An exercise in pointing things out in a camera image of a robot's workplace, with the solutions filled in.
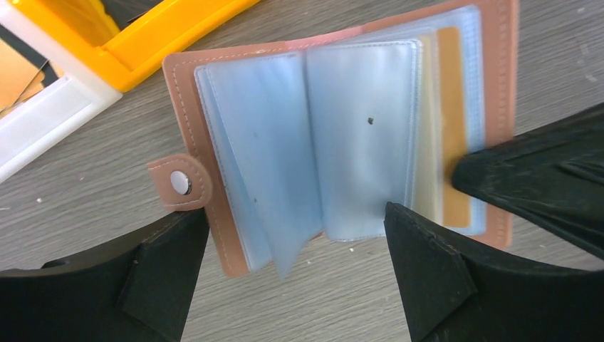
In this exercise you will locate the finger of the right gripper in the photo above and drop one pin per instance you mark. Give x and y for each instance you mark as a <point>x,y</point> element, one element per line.
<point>551,176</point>

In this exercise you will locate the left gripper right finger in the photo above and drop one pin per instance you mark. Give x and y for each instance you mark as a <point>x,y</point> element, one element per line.
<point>454,288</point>

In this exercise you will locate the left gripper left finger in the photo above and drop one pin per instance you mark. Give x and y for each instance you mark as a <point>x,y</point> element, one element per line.
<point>137,287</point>

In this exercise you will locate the tan leather card holder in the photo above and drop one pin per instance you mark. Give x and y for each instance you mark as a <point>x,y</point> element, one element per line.
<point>292,139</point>

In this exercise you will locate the gold card in holder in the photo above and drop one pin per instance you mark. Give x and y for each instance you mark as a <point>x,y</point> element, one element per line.
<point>442,133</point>

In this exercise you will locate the gold card in white bin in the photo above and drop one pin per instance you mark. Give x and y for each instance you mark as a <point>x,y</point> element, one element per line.
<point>20,79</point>

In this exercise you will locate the white plastic bin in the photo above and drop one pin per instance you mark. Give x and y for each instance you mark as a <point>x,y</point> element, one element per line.
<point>59,109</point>

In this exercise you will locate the left orange plastic bin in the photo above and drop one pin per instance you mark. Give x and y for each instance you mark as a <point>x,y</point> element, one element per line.
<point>71,32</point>

